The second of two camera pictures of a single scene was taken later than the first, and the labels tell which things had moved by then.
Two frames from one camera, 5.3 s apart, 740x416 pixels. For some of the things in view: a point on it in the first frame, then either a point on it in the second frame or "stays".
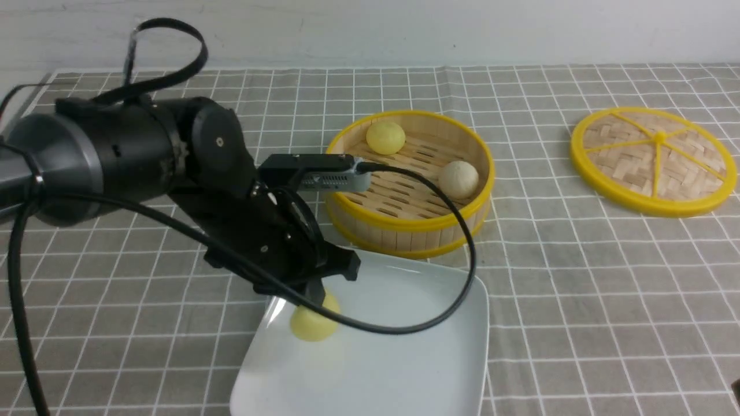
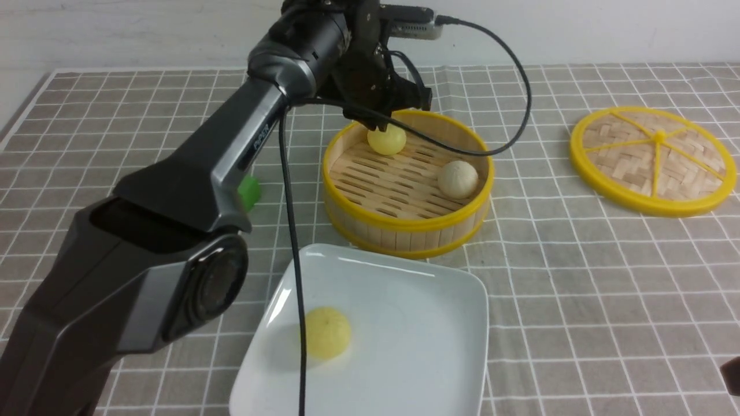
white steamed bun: [458, 179] stays
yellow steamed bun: [385, 138] stays
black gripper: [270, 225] → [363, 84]
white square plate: [442, 371] stays
